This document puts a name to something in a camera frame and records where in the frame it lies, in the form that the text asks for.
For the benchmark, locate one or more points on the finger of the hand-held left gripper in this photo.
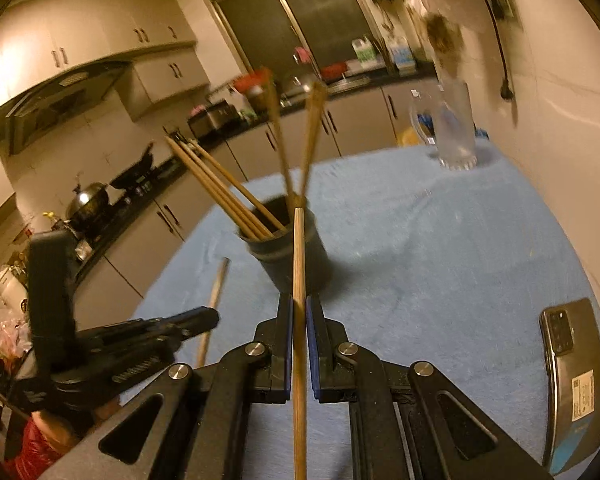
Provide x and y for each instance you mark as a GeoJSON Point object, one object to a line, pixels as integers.
{"type": "Point", "coordinates": [154, 327]}
{"type": "Point", "coordinates": [139, 365]}

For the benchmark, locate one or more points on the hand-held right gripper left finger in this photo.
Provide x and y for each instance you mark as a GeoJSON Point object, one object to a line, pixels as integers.
{"type": "Point", "coordinates": [287, 340]}

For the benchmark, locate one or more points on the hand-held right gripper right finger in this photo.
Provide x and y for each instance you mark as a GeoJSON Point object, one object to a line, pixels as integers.
{"type": "Point", "coordinates": [311, 340]}

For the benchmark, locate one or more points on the wooden chopstick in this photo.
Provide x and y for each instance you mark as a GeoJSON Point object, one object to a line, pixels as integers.
{"type": "Point", "coordinates": [300, 270]}
{"type": "Point", "coordinates": [311, 135]}
{"type": "Point", "coordinates": [238, 187]}
{"type": "Point", "coordinates": [205, 186]}
{"type": "Point", "coordinates": [278, 135]}
{"type": "Point", "coordinates": [226, 187]}
{"type": "Point", "coordinates": [217, 290]}
{"type": "Point", "coordinates": [215, 187]}

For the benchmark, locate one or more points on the dark grey cup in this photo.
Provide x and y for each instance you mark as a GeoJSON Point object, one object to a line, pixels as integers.
{"type": "Point", "coordinates": [275, 270]}

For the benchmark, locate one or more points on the beige kitchen base cabinets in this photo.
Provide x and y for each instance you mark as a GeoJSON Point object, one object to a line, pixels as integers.
{"type": "Point", "coordinates": [129, 270]}

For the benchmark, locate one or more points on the black kitchen countertop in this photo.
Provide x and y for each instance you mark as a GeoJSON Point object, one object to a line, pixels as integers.
{"type": "Point", "coordinates": [112, 237]}

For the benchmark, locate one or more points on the metal pot with lid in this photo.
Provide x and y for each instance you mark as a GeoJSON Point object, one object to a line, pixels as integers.
{"type": "Point", "coordinates": [87, 205]}

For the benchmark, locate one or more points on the blue towel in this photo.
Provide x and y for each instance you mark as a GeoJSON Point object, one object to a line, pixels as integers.
{"type": "Point", "coordinates": [430, 260]}

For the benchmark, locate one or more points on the black wok pan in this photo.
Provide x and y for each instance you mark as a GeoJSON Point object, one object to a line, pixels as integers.
{"type": "Point", "coordinates": [134, 170]}

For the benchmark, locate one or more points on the range hood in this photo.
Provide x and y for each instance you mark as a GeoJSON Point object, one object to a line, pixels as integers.
{"type": "Point", "coordinates": [59, 105]}

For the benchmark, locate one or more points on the black countertop appliance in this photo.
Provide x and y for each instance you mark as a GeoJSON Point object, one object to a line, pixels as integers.
{"type": "Point", "coordinates": [209, 120]}

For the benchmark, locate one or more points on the clear glass pitcher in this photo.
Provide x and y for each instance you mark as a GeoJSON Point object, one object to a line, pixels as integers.
{"type": "Point", "coordinates": [450, 125]}

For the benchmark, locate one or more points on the grey smartphone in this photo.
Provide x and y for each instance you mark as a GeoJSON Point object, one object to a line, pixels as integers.
{"type": "Point", "coordinates": [575, 385]}

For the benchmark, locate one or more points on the red basket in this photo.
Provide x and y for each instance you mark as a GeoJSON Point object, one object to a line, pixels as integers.
{"type": "Point", "coordinates": [335, 71]}

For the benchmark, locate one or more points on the green and white bottle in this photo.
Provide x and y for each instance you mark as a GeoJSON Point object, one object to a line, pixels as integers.
{"type": "Point", "coordinates": [364, 52]}

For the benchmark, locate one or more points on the blue and white carton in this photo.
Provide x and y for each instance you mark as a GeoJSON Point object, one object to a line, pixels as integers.
{"type": "Point", "coordinates": [400, 55]}

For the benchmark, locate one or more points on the dark window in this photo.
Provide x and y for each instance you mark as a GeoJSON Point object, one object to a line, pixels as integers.
{"type": "Point", "coordinates": [290, 20]}

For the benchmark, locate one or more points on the dried flower bouquet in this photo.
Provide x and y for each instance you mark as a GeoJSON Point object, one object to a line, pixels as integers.
{"type": "Point", "coordinates": [442, 35]}

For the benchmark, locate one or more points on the beige kitchen wall cabinets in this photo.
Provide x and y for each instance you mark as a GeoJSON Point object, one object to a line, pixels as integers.
{"type": "Point", "coordinates": [79, 30]}

